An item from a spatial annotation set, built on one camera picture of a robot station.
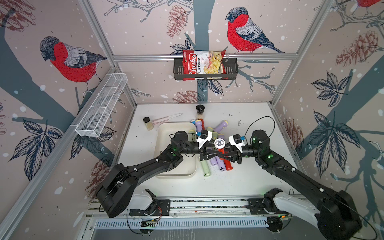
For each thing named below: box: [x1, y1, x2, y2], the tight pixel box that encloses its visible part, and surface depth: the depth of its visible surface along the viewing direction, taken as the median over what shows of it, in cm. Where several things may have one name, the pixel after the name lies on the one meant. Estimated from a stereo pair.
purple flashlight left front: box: [210, 157, 218, 166], surface depth 89 cm
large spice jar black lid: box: [196, 104, 205, 116], surface depth 106 cm
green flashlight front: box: [200, 160, 212, 177], surface depth 86 cm
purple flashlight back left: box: [195, 119, 202, 133], surface depth 103 cm
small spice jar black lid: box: [143, 116, 154, 131], surface depth 102 cm
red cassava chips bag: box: [182, 50, 229, 81], surface depth 89 cm
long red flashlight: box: [224, 159, 233, 171], surface depth 87 cm
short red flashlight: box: [214, 138, 226, 152], surface depth 65 cm
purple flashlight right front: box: [215, 156, 226, 172], surface depth 87 cm
